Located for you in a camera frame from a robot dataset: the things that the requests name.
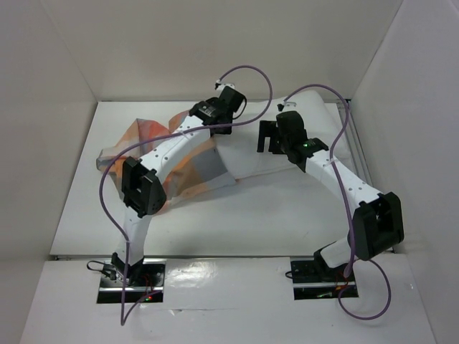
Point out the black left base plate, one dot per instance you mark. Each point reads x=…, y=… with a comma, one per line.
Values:
x=149, y=284

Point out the white pillow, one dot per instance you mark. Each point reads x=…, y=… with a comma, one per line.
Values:
x=239, y=149

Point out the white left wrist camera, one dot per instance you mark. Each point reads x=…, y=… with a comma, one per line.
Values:
x=220, y=85

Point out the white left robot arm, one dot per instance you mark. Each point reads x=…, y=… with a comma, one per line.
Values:
x=143, y=178

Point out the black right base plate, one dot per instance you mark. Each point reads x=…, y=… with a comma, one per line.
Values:
x=313, y=283

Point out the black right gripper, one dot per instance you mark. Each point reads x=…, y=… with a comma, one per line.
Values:
x=270, y=137

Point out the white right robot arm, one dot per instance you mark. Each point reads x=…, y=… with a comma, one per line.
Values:
x=376, y=217

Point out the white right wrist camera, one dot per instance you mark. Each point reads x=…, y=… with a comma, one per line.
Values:
x=286, y=105

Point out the orange grey checked pillowcase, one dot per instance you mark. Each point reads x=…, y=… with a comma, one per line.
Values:
x=201, y=171

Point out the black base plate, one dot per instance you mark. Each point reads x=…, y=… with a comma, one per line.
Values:
x=149, y=284
x=313, y=283

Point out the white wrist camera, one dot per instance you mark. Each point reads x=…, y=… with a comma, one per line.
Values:
x=286, y=105
x=220, y=85

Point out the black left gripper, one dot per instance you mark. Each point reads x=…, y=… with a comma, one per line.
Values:
x=228, y=132

